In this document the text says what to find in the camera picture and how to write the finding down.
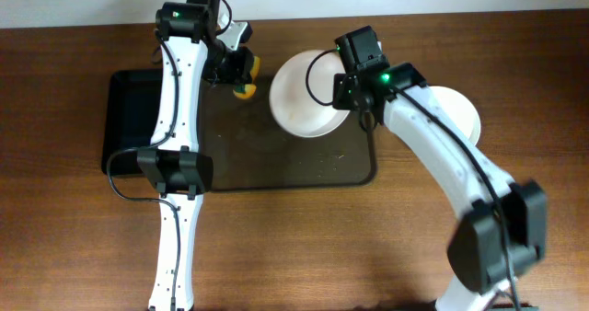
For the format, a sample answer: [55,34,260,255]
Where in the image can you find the green and yellow sponge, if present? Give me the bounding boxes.
[233,56,260,99]

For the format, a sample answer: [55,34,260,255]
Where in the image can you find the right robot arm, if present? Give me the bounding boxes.
[331,26,548,310]

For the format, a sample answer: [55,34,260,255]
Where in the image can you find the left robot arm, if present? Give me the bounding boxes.
[137,0,260,311]

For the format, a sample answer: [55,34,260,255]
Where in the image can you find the brown serving tray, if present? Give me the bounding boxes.
[198,76,377,192]

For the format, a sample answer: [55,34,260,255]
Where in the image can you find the black rectangular tray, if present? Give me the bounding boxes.
[101,69,162,174]

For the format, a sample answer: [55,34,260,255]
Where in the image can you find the pale blue-white plate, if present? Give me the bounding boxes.
[430,86,481,144]

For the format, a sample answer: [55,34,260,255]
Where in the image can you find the white bowl plate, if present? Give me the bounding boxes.
[269,50,349,138]

